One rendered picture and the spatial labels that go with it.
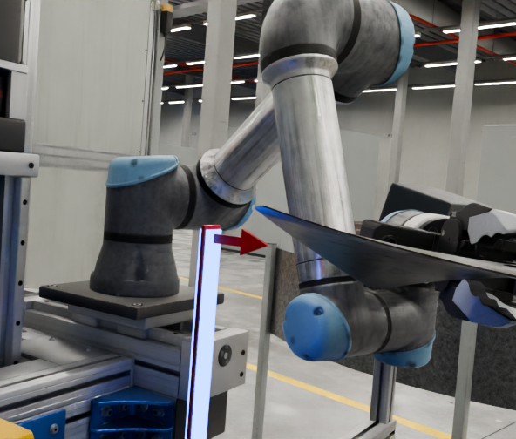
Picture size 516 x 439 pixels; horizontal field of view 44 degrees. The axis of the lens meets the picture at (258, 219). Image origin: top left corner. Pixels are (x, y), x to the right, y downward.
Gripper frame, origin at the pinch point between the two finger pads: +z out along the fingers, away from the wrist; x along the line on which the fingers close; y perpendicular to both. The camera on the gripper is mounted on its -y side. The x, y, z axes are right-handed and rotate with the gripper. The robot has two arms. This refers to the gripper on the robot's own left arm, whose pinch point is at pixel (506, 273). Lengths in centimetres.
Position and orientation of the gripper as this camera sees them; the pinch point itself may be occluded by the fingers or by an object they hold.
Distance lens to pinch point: 55.2
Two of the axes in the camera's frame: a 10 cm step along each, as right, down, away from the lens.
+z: 0.8, 0.7, -9.9
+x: -1.8, 9.8, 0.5
